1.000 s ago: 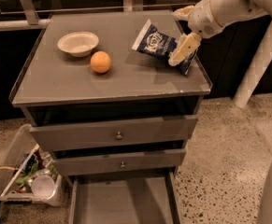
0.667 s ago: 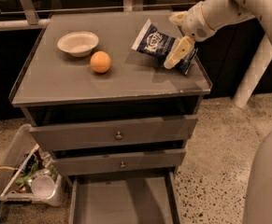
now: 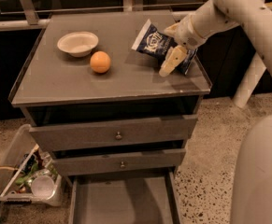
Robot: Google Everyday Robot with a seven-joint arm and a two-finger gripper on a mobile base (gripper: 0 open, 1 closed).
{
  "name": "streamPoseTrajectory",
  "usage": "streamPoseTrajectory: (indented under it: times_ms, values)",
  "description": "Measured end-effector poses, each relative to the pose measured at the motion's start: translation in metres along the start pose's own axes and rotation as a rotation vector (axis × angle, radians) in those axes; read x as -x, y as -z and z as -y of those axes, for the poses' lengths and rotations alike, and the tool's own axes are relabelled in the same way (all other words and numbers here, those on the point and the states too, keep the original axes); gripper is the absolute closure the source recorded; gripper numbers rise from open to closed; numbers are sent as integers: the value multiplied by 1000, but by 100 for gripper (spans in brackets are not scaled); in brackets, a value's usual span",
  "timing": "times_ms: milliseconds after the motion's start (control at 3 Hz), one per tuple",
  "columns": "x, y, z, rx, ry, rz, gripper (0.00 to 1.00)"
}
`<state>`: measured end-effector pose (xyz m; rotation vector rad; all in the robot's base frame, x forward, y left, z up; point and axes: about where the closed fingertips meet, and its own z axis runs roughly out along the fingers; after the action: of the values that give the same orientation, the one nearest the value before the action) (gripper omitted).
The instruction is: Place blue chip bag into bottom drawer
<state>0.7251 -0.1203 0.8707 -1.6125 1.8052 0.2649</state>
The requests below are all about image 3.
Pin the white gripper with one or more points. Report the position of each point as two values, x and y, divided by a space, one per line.
185 32

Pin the blue chip bag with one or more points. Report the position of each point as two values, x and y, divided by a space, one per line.
156 44

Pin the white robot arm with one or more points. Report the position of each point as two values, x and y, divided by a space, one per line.
252 189

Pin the grey top drawer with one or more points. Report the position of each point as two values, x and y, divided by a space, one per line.
102 134

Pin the grey drawer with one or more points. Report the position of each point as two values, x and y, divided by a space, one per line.
102 134
111 162
131 197

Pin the grey drawer cabinet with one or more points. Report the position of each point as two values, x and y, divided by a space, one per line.
55 88

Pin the metal top drawer knob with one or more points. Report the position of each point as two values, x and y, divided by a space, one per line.
118 136

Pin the grey middle drawer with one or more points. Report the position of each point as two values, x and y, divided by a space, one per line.
111 162

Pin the grey bottom drawer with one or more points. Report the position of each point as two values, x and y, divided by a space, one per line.
131 197

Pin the metal railing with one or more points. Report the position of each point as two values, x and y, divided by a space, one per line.
79 10

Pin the orange fruit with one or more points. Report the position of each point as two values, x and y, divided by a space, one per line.
100 62

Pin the white paper bowl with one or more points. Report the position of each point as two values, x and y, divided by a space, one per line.
78 44

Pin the white cup in bin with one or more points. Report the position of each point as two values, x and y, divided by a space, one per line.
42 186

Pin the white stick in bin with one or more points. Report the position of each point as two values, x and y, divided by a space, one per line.
13 178

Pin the clear plastic bin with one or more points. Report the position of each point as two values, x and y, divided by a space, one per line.
39 164

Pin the white slanted post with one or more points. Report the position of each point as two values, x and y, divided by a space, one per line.
249 82

